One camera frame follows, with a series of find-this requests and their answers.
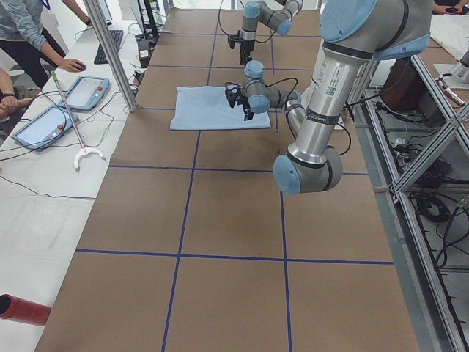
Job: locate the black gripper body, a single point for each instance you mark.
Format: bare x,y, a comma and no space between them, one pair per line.
243,48
245,103

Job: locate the light blue t-shirt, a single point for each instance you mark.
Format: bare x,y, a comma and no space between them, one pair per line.
206,108

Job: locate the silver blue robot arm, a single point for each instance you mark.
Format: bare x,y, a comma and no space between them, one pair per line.
255,12
353,33

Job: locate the seated person forearm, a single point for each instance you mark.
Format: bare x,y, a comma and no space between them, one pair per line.
9,103

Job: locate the blue teach pendant far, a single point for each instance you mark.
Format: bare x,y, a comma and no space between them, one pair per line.
86,92

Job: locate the blue teach pendant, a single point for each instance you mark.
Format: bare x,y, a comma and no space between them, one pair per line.
44,129
86,92

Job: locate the white reacher grabber stick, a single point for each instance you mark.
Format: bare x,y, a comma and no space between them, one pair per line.
85,150

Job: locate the blue teach pendant near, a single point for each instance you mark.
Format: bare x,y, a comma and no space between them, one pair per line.
44,129

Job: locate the person in blue shirt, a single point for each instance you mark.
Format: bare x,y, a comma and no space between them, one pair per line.
25,39

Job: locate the red cylinder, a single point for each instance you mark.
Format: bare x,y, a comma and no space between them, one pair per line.
21,310

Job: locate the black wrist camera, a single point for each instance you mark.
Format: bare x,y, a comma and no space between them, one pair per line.
233,39
232,94

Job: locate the aluminium frame post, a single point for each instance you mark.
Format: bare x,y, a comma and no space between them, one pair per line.
104,38

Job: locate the aluminium side rack frame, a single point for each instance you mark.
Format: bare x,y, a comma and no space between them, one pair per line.
415,140

